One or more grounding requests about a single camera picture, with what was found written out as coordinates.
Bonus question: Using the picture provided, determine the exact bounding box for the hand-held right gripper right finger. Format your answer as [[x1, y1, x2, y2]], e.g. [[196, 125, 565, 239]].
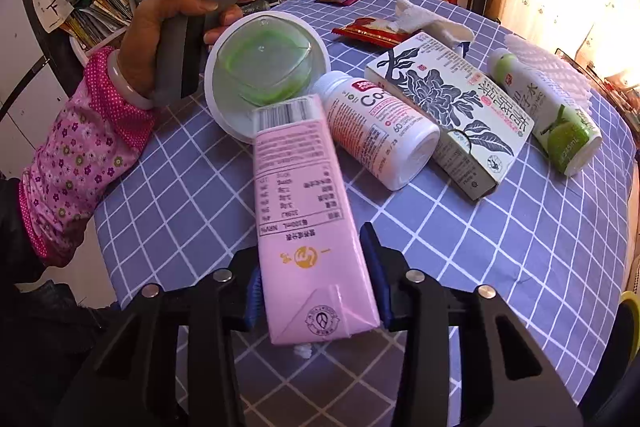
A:
[[359, 222, 586, 427]]

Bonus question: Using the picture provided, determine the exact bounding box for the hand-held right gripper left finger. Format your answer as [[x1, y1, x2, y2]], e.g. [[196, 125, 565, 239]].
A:
[[52, 248, 263, 427]]

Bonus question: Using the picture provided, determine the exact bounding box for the pink milk carton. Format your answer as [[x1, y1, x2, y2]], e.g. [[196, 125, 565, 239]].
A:
[[251, 94, 382, 346]]

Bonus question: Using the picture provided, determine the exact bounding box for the white pill bottle pink label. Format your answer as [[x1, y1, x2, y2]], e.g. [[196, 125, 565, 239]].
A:
[[313, 71, 441, 192]]

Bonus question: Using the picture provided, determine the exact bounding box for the white box black flower print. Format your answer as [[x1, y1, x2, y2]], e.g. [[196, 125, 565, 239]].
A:
[[364, 31, 535, 203]]

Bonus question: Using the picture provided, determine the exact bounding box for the green white drink bottle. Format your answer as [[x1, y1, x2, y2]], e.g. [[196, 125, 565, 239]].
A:
[[487, 48, 604, 178]]

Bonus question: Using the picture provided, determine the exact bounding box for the yellow rimmed black bin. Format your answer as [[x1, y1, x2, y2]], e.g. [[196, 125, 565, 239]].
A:
[[582, 289, 640, 413]]

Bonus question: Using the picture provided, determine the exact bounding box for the person's left forearm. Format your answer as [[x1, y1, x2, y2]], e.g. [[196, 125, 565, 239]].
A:
[[19, 46, 157, 269]]

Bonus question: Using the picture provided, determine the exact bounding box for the person's left hand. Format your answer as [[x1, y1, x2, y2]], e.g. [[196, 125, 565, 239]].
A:
[[116, 0, 259, 104]]

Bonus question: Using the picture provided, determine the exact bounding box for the red snack packet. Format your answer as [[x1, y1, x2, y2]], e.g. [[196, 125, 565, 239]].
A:
[[331, 17, 412, 46]]

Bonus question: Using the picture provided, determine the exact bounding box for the blue checked tablecloth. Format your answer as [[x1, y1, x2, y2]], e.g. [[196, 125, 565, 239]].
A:
[[92, 0, 639, 408]]

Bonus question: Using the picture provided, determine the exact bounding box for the pale jade bangle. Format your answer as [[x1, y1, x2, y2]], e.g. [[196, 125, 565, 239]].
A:
[[106, 48, 155, 111]]

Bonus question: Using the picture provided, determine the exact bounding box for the pile of books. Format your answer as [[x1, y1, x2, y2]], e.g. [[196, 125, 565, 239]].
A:
[[59, 0, 135, 48]]

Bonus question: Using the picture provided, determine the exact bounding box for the white crumpled tissue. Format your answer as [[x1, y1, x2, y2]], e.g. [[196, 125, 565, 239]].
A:
[[392, 0, 474, 54]]

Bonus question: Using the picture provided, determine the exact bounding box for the person's dark jacket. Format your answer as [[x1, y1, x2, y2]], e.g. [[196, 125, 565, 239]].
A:
[[0, 177, 123, 427]]

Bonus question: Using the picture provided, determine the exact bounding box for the white foam net sleeve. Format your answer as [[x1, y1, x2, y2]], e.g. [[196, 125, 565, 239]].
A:
[[504, 33, 595, 108]]

